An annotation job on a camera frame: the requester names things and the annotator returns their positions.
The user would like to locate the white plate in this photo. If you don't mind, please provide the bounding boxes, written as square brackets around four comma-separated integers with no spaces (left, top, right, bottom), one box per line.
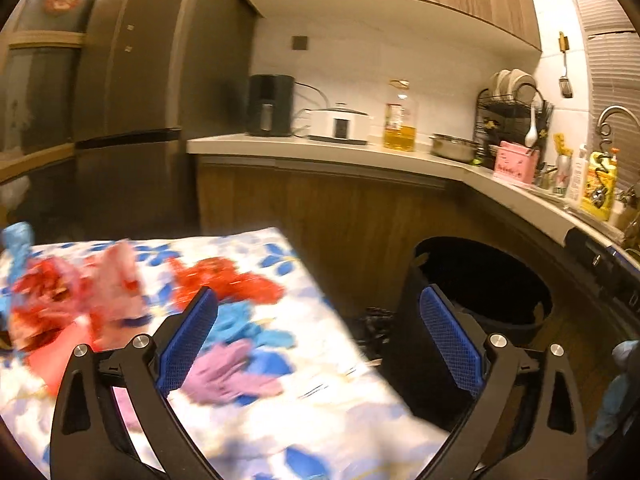
[487,69,515,103]
[510,71,539,103]

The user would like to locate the white electric cooker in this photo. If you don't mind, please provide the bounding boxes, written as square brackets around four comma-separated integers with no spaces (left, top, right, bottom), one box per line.
[305,103,374,144]

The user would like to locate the window blind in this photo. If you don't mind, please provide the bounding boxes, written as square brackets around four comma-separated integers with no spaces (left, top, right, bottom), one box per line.
[564,0,640,192]

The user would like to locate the white plastic bottle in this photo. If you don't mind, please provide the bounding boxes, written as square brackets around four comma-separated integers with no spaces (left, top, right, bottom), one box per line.
[565,143,589,204]

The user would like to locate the wooden base cabinet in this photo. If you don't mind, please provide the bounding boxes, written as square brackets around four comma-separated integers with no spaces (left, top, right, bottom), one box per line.
[196,156,626,396]

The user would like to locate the black air fryer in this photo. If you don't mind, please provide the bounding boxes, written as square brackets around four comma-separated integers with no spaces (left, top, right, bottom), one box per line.
[247,74,296,138]

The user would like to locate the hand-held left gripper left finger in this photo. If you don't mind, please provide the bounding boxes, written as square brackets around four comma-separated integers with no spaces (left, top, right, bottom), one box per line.
[50,285,221,480]

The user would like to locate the black crumpled bag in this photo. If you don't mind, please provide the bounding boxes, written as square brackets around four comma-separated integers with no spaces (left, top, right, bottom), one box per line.
[350,306,397,347]

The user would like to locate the red plastic bag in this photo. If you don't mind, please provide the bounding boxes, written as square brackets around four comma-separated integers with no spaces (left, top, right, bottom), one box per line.
[169,256,287,307]

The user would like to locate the dark grey refrigerator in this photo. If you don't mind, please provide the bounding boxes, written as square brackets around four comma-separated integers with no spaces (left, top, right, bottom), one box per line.
[70,0,261,241]

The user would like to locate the purple disposable glove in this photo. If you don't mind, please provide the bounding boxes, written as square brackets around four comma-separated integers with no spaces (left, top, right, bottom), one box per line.
[184,339,283,407]

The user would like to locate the silver red can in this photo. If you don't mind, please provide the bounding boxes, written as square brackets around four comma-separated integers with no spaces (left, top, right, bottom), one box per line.
[552,153,574,197]

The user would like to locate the blue clothing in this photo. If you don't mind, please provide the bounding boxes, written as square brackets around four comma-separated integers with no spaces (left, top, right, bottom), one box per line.
[587,339,640,453]

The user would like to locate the hanging metal spatula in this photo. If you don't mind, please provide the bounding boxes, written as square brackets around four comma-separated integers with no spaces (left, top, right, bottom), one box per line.
[557,31,574,99]

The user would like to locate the chrome faucet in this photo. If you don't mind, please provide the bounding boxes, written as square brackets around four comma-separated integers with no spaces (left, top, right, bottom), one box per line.
[595,104,640,137]

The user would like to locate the black trash bin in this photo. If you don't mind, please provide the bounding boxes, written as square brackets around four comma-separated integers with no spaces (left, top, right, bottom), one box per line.
[394,236,555,413]

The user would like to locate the wooden framed glass door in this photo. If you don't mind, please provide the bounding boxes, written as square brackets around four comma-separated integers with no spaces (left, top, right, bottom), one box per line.
[0,0,98,241]

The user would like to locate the pink box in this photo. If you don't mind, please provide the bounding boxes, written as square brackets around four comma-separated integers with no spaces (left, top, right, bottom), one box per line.
[493,140,541,185]

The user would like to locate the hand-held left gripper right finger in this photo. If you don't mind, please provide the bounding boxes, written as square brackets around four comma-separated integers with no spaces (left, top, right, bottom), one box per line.
[419,284,588,480]

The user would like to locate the red crumpled wrapper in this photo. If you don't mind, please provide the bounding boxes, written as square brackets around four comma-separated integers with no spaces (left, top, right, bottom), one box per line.
[7,255,93,353]

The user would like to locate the black power cable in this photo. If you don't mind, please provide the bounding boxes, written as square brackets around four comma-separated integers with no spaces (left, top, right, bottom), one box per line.
[292,81,328,137]

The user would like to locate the yellow detergent bottle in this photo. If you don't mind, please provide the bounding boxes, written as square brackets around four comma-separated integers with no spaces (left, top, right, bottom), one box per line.
[579,148,621,222]

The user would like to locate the black dish rack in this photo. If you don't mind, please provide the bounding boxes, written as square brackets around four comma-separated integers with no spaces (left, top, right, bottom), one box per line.
[472,87,554,172]

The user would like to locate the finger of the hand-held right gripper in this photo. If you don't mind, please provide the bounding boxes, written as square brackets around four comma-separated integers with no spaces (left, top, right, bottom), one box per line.
[564,229,608,281]

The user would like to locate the white spoon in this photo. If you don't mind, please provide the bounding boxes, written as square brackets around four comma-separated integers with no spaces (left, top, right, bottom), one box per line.
[523,105,540,149]

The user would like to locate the cooking oil bottle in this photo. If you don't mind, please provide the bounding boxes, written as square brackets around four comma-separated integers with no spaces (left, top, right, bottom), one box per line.
[382,79,419,153]

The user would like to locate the floral printed cloth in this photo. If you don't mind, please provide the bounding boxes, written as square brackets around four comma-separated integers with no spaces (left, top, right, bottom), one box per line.
[0,226,451,480]

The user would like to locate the blue disposable glove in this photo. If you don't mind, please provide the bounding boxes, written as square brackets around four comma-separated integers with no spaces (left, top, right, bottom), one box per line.
[214,301,297,352]
[1,221,35,273]

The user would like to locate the pink plastic bag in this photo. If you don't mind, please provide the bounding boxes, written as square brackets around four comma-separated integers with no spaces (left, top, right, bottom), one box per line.
[75,239,150,352]

